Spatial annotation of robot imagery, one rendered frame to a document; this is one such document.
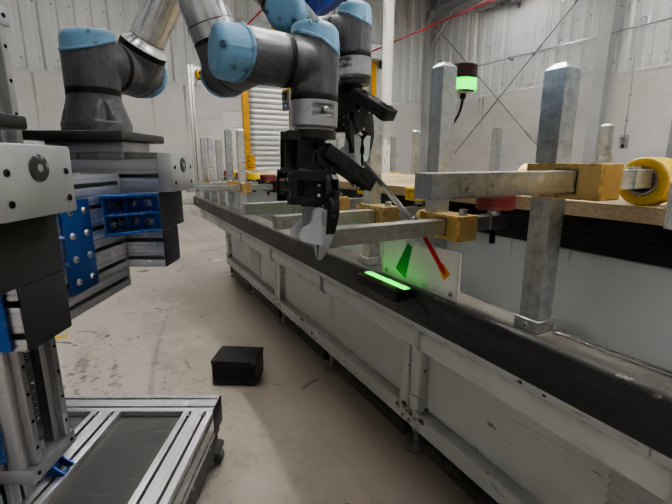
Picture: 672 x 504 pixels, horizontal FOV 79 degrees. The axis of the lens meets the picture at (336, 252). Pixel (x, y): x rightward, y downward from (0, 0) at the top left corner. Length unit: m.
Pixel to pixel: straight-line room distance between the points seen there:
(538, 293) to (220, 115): 8.49
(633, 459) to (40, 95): 8.62
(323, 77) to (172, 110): 8.16
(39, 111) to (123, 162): 7.63
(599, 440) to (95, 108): 1.16
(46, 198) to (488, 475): 1.16
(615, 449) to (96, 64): 1.22
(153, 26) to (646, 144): 7.92
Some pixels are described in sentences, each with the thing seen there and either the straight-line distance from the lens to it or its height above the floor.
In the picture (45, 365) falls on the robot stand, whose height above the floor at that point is 0.54.
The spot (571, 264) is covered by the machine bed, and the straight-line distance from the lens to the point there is 0.95.
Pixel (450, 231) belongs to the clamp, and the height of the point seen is 0.84.
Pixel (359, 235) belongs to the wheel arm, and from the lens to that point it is 0.71.
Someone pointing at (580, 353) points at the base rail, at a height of 0.70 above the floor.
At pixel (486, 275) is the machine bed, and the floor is 0.70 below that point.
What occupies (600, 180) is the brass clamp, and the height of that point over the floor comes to 0.95.
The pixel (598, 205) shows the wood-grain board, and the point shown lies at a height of 0.90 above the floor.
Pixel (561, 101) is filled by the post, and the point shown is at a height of 1.06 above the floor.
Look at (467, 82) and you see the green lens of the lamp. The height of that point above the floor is 1.13.
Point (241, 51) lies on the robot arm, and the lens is 0.61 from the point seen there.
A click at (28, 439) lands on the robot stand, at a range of 1.09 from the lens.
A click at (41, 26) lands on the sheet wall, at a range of 8.89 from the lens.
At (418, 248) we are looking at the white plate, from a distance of 0.90.
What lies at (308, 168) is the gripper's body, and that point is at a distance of 0.66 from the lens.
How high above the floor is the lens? 0.97
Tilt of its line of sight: 13 degrees down
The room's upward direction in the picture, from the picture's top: straight up
